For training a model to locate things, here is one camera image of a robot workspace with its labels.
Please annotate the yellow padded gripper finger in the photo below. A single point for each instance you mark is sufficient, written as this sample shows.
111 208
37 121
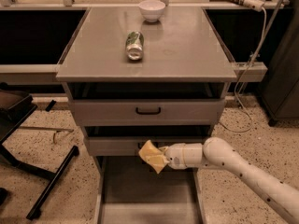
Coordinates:
157 162
149 150

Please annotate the grey top drawer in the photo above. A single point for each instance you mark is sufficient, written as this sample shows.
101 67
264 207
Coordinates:
144 103

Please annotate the white ceramic bowl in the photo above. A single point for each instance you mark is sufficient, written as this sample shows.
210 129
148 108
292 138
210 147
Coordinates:
151 10

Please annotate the dark grey side cabinet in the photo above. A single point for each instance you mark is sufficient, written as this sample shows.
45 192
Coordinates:
279 91

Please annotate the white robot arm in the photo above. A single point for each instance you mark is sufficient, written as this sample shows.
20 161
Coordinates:
216 152

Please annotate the grey drawer cabinet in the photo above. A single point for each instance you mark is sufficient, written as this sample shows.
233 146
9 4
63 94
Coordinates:
180 47

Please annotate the crushed green soda can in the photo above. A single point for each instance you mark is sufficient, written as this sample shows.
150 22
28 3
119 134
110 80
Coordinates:
134 46

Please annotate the grey drawer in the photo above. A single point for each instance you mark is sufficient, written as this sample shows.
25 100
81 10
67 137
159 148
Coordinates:
128 140
144 103
130 192

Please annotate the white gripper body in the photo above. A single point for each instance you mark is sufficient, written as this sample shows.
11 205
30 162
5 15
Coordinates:
175 156

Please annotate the grey bottom drawer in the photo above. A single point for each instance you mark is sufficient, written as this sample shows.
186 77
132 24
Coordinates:
130 192

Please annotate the grey middle drawer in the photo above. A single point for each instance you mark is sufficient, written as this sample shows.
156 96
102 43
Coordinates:
128 140

